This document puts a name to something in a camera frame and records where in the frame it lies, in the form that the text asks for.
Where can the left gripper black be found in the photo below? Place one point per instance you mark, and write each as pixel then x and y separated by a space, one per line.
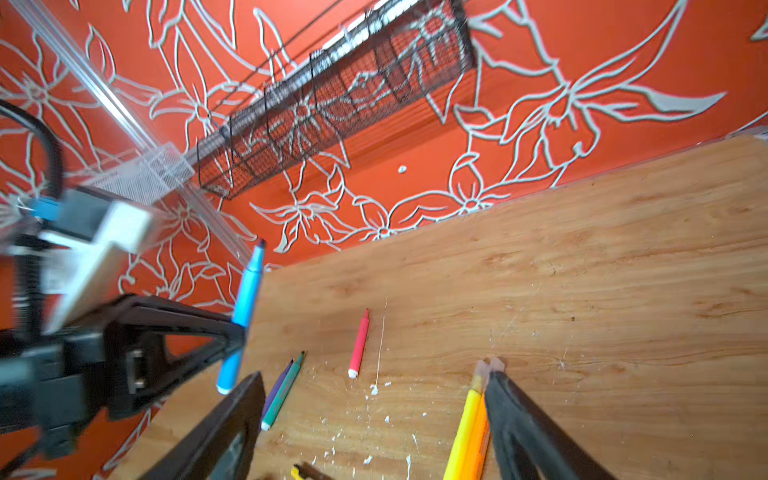
pixel 152 346

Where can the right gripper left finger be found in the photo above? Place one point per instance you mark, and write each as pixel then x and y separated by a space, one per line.
pixel 222 445

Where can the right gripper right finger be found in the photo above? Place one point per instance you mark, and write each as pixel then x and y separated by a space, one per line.
pixel 528 444

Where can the blue marker pen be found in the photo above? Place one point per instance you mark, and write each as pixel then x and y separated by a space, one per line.
pixel 251 281

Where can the orange marker pen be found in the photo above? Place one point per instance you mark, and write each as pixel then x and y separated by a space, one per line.
pixel 478 444

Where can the yellow marker pen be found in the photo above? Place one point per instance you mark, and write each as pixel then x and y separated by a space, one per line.
pixel 459 450

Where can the pink marker pen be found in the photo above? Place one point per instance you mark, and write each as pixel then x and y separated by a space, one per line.
pixel 359 347

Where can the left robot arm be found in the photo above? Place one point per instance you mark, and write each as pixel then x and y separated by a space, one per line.
pixel 29 250

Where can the purple marker pen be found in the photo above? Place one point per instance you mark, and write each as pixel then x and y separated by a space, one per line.
pixel 273 392

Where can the green marker pen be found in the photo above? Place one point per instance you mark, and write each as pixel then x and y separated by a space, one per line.
pixel 280 397

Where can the yellow black pliers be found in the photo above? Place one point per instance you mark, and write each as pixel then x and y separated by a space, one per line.
pixel 306 471

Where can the white mesh basket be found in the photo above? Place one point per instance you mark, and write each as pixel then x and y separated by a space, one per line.
pixel 147 178

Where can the black wire basket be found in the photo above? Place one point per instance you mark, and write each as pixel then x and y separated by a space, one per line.
pixel 393 54

